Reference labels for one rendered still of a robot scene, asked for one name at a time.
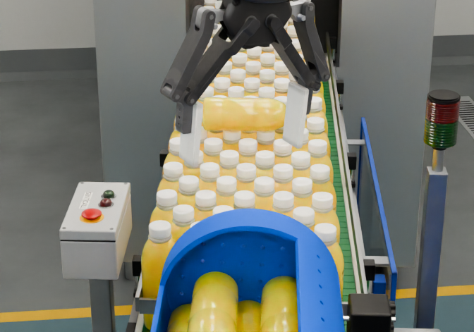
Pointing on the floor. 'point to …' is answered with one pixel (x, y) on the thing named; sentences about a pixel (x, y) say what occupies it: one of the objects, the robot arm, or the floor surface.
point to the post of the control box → (102, 305)
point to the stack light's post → (430, 248)
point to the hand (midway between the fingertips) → (242, 143)
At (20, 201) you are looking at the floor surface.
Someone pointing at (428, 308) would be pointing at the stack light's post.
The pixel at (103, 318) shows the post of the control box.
